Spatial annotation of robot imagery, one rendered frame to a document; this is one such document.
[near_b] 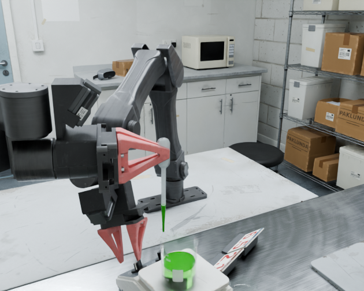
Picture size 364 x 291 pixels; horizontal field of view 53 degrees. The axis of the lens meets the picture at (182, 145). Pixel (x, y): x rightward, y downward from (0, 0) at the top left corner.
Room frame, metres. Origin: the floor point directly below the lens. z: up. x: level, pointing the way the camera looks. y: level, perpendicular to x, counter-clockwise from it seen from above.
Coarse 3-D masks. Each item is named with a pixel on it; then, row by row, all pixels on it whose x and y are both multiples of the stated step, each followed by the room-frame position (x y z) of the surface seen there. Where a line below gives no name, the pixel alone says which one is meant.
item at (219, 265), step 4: (232, 252) 0.68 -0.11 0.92; (236, 252) 0.66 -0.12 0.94; (224, 256) 0.68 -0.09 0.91; (228, 256) 0.66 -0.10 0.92; (232, 256) 0.65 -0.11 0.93; (220, 260) 0.67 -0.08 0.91; (224, 260) 0.65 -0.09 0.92; (228, 260) 0.63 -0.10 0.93; (216, 264) 0.65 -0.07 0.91; (220, 264) 0.64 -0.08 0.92; (224, 264) 0.62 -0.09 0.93; (220, 268) 0.61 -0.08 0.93
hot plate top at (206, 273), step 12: (156, 264) 0.55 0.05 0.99; (204, 264) 0.55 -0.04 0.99; (144, 276) 0.52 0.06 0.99; (156, 276) 0.52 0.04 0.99; (204, 276) 0.52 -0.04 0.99; (216, 276) 0.52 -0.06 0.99; (156, 288) 0.49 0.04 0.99; (192, 288) 0.49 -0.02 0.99; (204, 288) 0.49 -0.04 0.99; (216, 288) 0.49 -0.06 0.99
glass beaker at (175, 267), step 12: (168, 240) 0.53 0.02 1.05; (180, 240) 0.54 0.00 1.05; (192, 240) 0.53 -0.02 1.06; (168, 252) 0.48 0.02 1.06; (192, 252) 0.49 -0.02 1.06; (168, 264) 0.49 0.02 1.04; (180, 264) 0.48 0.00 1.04; (192, 264) 0.49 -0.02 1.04; (168, 276) 0.49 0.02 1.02; (180, 276) 0.48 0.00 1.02; (192, 276) 0.49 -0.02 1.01; (168, 288) 0.49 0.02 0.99; (180, 288) 0.48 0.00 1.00
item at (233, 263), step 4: (240, 252) 0.66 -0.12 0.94; (216, 256) 0.69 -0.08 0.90; (220, 256) 0.69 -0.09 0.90; (236, 256) 0.64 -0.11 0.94; (212, 260) 0.67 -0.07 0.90; (216, 260) 0.67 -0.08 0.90; (232, 260) 0.63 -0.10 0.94; (236, 260) 0.66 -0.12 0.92; (212, 264) 0.66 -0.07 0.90; (228, 264) 0.61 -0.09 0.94; (232, 264) 0.64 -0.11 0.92; (236, 264) 0.66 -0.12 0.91; (224, 268) 0.60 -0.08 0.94; (228, 268) 0.63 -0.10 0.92; (232, 268) 0.65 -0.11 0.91; (224, 272) 0.62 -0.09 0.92; (228, 272) 0.63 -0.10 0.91
